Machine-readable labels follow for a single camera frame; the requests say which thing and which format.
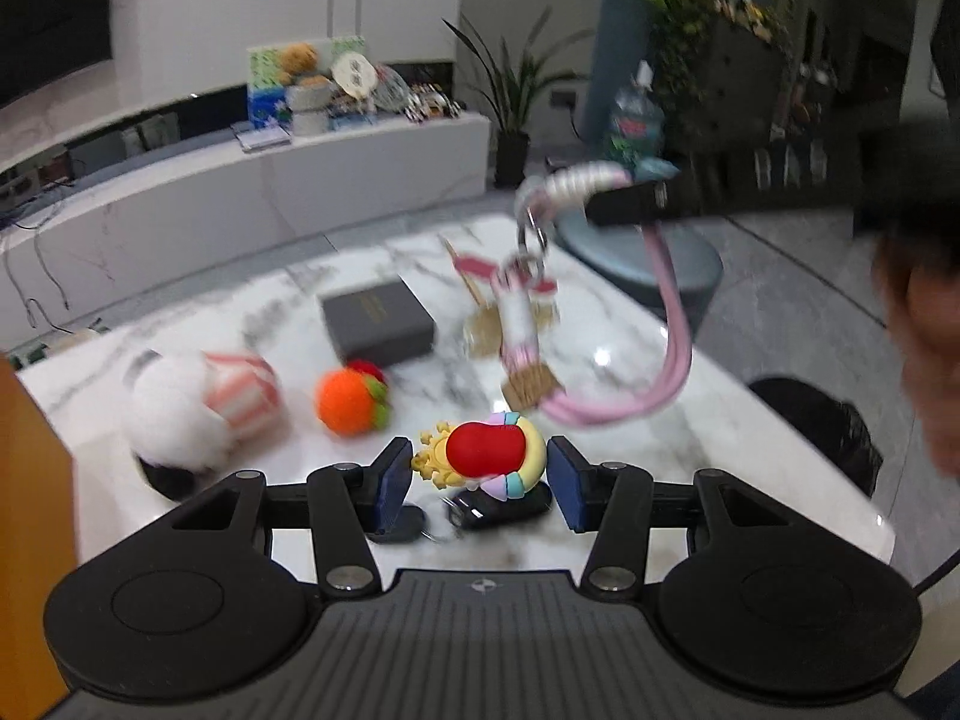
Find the brown teddy bear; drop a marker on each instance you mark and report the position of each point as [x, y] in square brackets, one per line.
[300, 60]

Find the black television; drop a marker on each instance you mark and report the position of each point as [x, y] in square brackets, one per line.
[45, 7]

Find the black white toy figures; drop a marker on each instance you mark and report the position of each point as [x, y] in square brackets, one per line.
[433, 105]

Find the wooden stick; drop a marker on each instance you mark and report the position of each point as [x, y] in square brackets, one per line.
[459, 259]

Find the stacked white pots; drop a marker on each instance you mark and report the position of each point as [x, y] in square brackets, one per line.
[309, 105]

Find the white book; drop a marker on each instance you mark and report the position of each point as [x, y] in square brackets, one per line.
[261, 136]

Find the person's right hand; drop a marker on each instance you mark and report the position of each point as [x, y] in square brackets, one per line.
[934, 360]

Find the colourful red yellow toy figure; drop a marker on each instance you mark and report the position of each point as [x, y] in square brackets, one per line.
[484, 450]

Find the white marble television cabinet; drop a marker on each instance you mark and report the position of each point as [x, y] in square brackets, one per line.
[262, 210]

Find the white marble desktop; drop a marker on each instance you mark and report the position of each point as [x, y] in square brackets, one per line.
[637, 480]

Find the round patterned hand fan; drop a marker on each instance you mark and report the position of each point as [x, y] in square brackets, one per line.
[391, 88]

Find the wall socket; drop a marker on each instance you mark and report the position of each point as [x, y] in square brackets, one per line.
[564, 97]

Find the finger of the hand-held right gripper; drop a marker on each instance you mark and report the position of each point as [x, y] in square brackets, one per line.
[637, 202]

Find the orange crochet ball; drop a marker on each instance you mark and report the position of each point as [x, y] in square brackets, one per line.
[345, 401]

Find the round white hand fan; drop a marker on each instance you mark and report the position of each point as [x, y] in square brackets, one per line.
[354, 75]

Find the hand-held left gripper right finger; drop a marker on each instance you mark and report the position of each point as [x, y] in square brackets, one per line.
[566, 487]

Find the white plush dog striped cup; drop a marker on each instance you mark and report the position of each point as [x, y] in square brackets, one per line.
[195, 412]

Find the black gift box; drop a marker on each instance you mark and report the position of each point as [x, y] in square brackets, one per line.
[379, 319]

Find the green ivy plant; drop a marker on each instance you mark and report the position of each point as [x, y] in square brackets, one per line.
[675, 0]

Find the black car key fob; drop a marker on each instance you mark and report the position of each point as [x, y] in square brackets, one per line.
[499, 511]

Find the grey round ottoman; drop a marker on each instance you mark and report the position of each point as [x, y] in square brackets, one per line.
[675, 270]

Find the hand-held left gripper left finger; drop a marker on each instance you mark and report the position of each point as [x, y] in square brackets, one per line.
[394, 484]

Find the large water jug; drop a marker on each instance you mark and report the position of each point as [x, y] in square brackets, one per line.
[636, 124]

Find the orange cardboard box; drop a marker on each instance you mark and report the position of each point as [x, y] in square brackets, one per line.
[34, 540]

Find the black bin bag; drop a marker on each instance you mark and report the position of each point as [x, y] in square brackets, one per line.
[817, 427]

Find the tall potted plant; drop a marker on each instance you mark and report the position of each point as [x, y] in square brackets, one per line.
[510, 90]

